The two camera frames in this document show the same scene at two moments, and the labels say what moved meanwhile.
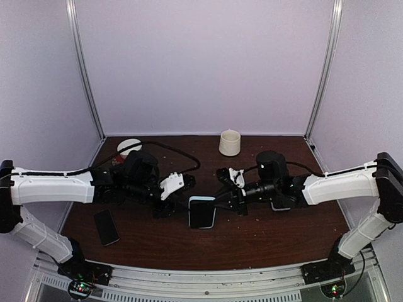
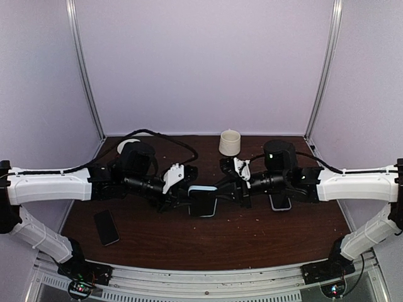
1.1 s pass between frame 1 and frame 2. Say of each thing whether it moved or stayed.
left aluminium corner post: stayed
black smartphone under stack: stayed
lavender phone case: stayed
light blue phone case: moved
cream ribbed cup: stayed
